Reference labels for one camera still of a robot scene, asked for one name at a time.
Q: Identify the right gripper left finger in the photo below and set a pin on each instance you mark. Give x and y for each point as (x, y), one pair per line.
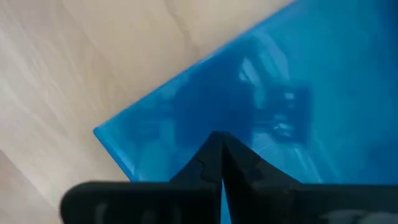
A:
(155, 202)

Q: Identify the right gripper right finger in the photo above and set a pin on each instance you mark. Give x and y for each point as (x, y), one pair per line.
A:
(280, 202)

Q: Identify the blue plastic case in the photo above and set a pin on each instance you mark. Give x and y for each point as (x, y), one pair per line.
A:
(311, 62)

